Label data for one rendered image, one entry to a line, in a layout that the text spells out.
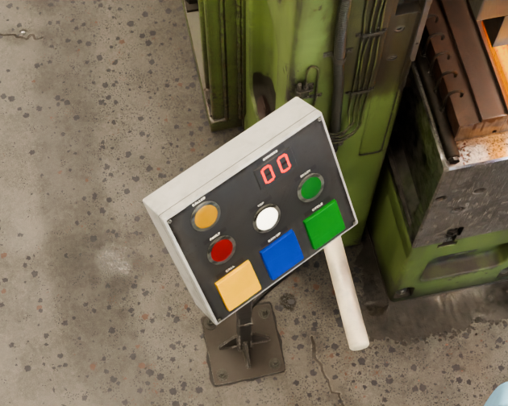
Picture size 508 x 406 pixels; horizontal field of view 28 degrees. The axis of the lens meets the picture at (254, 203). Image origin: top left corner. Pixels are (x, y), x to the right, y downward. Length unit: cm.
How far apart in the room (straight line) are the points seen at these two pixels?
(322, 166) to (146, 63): 149
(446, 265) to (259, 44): 79
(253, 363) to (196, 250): 112
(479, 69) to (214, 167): 64
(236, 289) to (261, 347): 102
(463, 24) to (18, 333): 152
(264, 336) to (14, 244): 78
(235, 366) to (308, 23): 126
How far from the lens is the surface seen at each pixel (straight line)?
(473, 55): 212
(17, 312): 296
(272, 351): 284
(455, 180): 214
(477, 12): 169
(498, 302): 297
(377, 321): 289
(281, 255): 186
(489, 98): 208
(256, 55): 263
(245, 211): 177
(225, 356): 284
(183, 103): 315
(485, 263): 284
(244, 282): 184
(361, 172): 248
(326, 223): 189
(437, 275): 280
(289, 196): 181
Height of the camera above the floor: 275
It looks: 67 degrees down
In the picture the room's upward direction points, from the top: 1 degrees clockwise
